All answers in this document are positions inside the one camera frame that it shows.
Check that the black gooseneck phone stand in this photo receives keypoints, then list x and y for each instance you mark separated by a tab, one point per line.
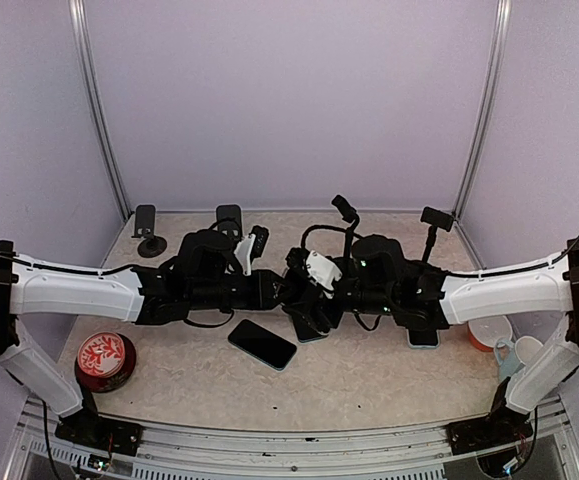
351	217

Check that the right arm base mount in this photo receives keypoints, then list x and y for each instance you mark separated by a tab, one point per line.
482	433

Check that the light blue case phone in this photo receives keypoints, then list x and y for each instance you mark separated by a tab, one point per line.
427	339

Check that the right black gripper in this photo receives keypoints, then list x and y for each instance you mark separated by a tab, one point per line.
313	311

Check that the folding phone stand wood base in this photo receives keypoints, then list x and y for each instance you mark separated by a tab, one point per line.
150	244

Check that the aluminium front rail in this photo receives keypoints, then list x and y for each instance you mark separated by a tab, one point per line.
167	451

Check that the orange white bowl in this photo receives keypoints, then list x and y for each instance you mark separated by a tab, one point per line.
484	333

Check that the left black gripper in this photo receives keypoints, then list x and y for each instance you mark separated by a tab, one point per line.
262	295

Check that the aluminium frame post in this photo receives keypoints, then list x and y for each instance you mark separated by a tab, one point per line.
486	106
84	50

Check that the light blue mug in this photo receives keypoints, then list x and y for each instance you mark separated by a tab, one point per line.
511	356

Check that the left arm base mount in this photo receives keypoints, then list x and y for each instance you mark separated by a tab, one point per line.
104	432

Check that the teal phone lying diagonal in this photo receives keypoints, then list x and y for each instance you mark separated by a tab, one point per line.
262	344

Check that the right aluminium frame post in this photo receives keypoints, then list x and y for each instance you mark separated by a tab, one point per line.
486	106

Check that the red patterned round tin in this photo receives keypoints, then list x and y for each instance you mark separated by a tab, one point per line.
105	362

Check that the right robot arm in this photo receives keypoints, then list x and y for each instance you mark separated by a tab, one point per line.
373	276

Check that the black clamp phone stand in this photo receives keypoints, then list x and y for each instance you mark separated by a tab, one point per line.
436	220

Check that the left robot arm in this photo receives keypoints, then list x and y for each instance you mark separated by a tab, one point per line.
210	272

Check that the left aluminium frame post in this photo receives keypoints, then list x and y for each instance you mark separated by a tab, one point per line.
84	50

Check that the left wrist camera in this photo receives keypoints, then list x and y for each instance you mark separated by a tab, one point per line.
251	247

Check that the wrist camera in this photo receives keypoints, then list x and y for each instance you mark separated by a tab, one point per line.
251	247
315	269

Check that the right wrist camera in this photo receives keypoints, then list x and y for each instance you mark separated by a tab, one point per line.
315	269

